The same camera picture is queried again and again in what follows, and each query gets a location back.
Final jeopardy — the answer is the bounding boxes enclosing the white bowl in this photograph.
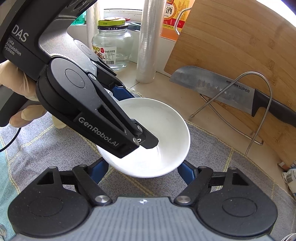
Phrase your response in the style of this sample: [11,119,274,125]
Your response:
[98,97,191,178]

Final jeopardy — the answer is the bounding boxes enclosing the left gloved hand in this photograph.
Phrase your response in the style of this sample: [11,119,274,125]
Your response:
[0,59,67,129]

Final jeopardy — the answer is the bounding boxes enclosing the glass jar yellow lid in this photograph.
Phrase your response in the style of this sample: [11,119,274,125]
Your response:
[92,17,133,71]

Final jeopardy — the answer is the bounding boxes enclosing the tall clear film roll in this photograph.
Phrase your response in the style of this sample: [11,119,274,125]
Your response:
[136,0,166,84]

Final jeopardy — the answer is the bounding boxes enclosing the orange cooking wine jug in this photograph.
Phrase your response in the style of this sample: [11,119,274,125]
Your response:
[161,0,195,41]

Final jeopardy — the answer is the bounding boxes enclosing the red white clipped bag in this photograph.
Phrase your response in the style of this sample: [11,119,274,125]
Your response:
[278,161,296,199]

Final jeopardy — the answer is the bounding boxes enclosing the bamboo cutting board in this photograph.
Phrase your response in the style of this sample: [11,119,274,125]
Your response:
[164,0,296,166]

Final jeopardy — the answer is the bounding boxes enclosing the steel wire board stand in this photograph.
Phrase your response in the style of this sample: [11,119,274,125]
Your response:
[188,71,273,156]

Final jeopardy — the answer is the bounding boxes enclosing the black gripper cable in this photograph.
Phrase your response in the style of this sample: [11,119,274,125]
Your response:
[0,126,22,153]

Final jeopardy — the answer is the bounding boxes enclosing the black handled santoku knife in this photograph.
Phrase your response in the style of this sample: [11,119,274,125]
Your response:
[170,66,295,126]

